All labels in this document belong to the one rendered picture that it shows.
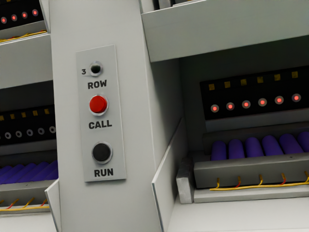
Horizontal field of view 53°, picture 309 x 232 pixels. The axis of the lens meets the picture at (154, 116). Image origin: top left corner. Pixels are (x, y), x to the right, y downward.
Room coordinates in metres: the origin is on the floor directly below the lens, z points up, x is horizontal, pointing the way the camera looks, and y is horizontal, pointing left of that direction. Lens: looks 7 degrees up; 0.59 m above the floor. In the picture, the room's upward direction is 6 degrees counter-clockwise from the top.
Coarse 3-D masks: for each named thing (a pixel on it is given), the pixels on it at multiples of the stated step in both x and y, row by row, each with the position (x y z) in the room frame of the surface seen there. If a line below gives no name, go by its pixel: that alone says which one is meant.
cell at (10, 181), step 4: (28, 164) 0.45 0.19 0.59; (32, 164) 0.45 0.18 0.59; (24, 168) 0.44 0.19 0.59; (28, 168) 0.44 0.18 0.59; (32, 168) 0.44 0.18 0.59; (20, 172) 0.42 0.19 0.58; (24, 172) 0.43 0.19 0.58; (12, 176) 0.41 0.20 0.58; (16, 176) 0.41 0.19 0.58; (20, 176) 0.42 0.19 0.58; (8, 180) 0.40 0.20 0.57; (12, 180) 0.41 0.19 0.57; (16, 180) 0.41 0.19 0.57; (0, 184) 0.40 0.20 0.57
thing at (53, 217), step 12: (12, 144) 0.50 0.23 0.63; (24, 144) 0.49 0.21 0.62; (36, 144) 0.48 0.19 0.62; (48, 144) 0.48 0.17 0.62; (48, 192) 0.27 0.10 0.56; (0, 216) 0.36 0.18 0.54; (12, 216) 0.35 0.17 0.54; (24, 216) 0.35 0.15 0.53; (36, 216) 0.34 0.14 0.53; (48, 216) 0.34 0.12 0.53; (60, 216) 0.29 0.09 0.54; (0, 228) 0.33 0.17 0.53; (12, 228) 0.33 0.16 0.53; (24, 228) 0.32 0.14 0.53; (36, 228) 0.32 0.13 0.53; (48, 228) 0.31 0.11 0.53; (60, 228) 0.29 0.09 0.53
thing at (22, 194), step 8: (8, 184) 0.38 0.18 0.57; (16, 184) 0.37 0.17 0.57; (24, 184) 0.37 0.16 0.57; (32, 184) 0.36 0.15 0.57; (40, 184) 0.36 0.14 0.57; (48, 184) 0.35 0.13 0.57; (0, 192) 0.36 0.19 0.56; (8, 192) 0.36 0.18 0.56; (16, 192) 0.36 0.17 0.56; (24, 192) 0.36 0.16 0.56; (32, 192) 0.36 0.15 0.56; (40, 192) 0.35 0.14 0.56; (0, 200) 0.37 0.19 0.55; (8, 200) 0.37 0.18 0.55; (16, 200) 0.36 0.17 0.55; (24, 200) 0.36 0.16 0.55; (32, 200) 0.35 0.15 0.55; (40, 200) 0.36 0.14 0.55; (8, 208) 0.35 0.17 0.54; (24, 208) 0.34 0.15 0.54; (32, 208) 0.34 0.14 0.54; (40, 208) 0.34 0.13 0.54
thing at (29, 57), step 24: (0, 0) 0.48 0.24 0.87; (24, 0) 0.48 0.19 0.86; (48, 0) 0.29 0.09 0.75; (0, 24) 0.50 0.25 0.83; (24, 24) 0.49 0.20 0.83; (48, 24) 0.29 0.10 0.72; (0, 48) 0.31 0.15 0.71; (24, 48) 0.30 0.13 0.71; (48, 48) 0.30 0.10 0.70; (0, 72) 0.32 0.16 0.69; (24, 72) 0.31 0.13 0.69; (48, 72) 0.31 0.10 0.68
